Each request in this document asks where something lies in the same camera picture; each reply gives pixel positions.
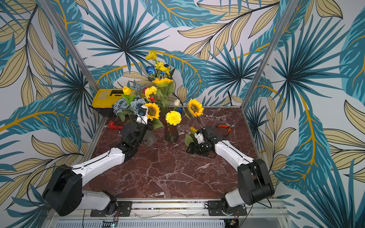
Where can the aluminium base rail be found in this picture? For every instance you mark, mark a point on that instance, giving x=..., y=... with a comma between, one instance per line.
x=178, y=213

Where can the tall sunflower on right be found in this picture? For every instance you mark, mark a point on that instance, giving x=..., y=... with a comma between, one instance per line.
x=194, y=109

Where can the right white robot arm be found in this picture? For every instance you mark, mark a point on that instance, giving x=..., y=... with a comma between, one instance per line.
x=254, y=181

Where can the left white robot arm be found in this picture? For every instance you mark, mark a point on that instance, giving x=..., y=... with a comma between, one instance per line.
x=64, y=192

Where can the dark tinted glass vase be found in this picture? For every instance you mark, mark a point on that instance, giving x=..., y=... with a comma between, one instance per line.
x=171, y=134

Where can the clear glass vase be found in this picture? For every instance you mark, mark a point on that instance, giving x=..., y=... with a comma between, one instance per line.
x=149, y=138

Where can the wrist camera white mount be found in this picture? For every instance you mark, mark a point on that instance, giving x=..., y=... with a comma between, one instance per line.
x=142, y=115
x=199, y=137

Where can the yellow marigold flower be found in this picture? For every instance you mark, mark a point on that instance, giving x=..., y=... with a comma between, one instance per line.
x=173, y=118

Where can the tall mixed flower bouquet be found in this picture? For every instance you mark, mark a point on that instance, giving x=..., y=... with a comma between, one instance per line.
x=162, y=90

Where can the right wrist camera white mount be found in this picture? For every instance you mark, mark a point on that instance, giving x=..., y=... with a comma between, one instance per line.
x=199, y=137

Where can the orange handled pliers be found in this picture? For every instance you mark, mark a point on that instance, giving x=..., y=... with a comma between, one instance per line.
x=229, y=128

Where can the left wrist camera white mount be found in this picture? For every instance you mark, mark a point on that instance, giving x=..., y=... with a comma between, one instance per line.
x=142, y=115

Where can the grey blue rose bunch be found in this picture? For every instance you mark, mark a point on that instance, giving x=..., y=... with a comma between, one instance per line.
x=122, y=108

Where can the red pipe wrench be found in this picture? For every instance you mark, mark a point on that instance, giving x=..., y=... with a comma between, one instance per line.
x=113, y=125

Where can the yellow sunflower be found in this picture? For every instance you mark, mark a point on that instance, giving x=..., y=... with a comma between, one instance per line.
x=190, y=138
x=153, y=115

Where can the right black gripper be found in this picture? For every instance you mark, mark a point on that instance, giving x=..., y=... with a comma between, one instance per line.
x=196, y=147

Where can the yellow black toolbox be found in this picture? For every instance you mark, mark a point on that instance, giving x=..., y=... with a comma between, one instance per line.
x=105, y=100

